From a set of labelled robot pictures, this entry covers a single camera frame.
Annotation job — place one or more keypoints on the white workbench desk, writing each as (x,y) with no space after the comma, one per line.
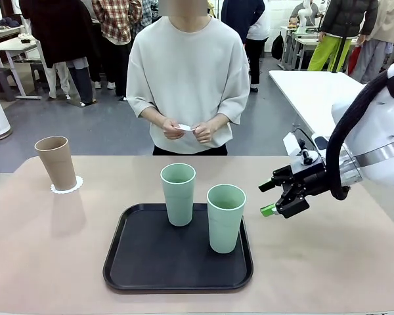
(302,41)

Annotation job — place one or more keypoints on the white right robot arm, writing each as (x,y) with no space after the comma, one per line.
(381,115)

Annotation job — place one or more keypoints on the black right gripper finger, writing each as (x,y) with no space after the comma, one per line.
(292,205)
(280,175)

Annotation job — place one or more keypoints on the white folding table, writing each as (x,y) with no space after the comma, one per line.
(308,95)

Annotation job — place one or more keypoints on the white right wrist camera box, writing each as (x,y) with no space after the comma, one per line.
(292,144)

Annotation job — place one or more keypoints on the gray plastic stool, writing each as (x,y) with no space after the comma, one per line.
(3,82)

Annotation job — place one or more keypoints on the black plastic serving tray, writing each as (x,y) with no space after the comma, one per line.
(170,262)

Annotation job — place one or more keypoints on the bystander in lime trousers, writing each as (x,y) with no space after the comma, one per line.
(348,16)

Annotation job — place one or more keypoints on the bystander in black coat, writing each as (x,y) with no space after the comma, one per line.
(62,33)

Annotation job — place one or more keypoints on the person's left hand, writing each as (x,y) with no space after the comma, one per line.
(206,133)

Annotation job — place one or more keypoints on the bystander in white top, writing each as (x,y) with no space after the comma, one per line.
(257,29)

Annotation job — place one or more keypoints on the bystander in beige jacket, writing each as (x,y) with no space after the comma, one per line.
(387,19)

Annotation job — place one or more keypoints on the gray office desk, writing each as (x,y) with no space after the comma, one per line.
(10,44)

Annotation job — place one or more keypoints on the person's left forearm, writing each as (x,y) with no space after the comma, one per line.
(218,120)

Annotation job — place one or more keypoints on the bystander in navy top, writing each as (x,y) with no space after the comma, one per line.
(239,13)

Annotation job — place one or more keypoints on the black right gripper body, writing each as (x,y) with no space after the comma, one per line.
(310,180)

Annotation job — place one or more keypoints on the brown plastic cup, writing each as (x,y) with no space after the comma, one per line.
(57,164)

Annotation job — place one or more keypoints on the white scalloped paper coaster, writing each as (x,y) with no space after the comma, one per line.
(79,183)
(186,128)

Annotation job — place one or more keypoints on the person in beige shirt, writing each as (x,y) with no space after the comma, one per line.
(187,65)

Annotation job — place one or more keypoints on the small white robot arm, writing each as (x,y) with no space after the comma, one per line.
(304,13)

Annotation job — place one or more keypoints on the pale green plastic cup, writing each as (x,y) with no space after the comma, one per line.
(179,203)
(225,229)

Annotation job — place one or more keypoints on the bystander in plaid shirt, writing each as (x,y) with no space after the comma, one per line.
(118,19)

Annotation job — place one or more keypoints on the person's right forearm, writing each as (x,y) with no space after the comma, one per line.
(151,116)

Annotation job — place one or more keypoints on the black backpack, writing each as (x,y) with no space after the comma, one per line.
(277,46)

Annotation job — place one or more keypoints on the black tripod pole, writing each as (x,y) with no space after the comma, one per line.
(339,55)

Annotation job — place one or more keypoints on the person's right hand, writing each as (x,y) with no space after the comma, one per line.
(170,128)

